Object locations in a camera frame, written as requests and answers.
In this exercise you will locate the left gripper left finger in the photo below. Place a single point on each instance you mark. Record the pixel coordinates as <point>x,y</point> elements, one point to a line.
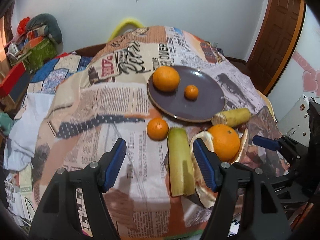
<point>57,214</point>

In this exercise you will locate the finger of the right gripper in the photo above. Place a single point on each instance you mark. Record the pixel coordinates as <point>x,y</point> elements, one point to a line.
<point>266,143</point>

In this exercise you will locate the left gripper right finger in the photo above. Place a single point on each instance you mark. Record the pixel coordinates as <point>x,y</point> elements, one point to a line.
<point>262,215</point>

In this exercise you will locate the peeled pomelo wedge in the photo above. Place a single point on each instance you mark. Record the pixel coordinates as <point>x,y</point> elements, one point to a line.
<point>243,147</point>
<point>206,195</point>

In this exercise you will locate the long green sugarcane piece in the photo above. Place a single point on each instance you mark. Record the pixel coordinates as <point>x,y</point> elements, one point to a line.
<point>181,170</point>

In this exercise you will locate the small tangerine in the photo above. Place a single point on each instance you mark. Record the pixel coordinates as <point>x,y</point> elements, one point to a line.
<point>157,129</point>
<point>191,92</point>

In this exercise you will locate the red date fruit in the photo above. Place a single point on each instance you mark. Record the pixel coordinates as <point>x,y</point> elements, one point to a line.
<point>241,128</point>

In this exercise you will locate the large orange with stem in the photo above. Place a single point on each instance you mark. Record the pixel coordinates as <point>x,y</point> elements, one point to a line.
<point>226,142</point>

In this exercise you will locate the short yellow sugarcane piece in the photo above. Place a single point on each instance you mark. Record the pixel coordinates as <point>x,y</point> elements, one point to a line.
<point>232,118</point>

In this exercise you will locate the purple ceramic plate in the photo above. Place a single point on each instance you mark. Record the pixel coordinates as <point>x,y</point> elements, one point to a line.
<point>211,99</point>

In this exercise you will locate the brown wooden door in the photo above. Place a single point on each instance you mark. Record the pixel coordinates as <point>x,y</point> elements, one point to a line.
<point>278,36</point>

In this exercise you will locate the newspaper print blanket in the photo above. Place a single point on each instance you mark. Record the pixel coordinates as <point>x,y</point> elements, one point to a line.
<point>108,100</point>

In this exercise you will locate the small tangerine on blanket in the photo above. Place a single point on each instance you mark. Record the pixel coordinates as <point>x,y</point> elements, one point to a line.
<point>157,129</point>

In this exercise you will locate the dark backpack on floor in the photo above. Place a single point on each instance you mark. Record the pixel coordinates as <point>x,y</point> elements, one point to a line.
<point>214,45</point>

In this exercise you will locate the blue patchwork quilt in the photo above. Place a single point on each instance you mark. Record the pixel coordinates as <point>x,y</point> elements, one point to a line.
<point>54,72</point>

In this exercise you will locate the red box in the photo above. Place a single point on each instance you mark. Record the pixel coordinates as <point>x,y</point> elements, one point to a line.
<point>11,79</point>

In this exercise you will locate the yellow foam arch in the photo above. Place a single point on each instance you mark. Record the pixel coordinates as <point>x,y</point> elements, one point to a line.
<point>123,26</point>

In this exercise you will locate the red plastic bag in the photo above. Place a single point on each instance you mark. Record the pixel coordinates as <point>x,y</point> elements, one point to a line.
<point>21,28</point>

